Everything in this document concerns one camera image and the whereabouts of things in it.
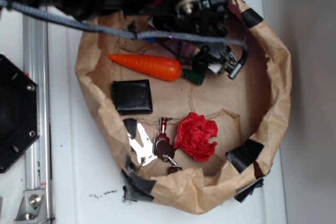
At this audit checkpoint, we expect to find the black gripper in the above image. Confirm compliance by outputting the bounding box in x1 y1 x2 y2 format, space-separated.
150 0 249 79

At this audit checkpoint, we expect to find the orange toy carrot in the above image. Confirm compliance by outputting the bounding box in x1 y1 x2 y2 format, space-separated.
109 54 205 85

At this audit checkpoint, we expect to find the black leather wallet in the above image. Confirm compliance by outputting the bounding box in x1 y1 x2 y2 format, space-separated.
111 79 153 115

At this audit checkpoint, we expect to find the brown paper bag bin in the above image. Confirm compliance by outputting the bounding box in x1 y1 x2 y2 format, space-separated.
76 0 292 214

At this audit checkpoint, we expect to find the crumpled red paper ball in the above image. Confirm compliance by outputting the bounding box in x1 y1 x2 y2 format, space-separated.
173 112 218 162

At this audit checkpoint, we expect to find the silver key bunch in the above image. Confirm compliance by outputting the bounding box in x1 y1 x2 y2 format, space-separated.
123 118 182 174

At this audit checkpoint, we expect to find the aluminium extrusion rail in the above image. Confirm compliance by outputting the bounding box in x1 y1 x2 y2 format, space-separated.
23 16 55 223

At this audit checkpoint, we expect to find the grey braided cable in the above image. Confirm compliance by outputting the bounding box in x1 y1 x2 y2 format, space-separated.
0 0 249 51

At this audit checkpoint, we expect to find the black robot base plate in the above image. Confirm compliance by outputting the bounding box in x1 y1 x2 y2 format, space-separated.
1 55 38 174

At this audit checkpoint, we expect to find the metal corner bracket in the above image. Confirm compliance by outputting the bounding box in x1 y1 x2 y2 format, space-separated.
14 189 48 223

